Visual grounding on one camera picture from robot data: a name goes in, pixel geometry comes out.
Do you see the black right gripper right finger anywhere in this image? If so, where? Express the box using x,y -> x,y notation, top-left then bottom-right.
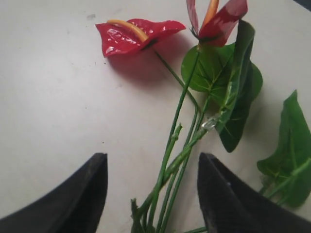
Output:
197,152 -> 311,233

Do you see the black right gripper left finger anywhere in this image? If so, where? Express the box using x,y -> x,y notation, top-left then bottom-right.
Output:
0,153 -> 108,233

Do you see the red anthurium artificial plant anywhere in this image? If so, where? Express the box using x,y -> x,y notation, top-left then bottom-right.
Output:
94,0 -> 311,233

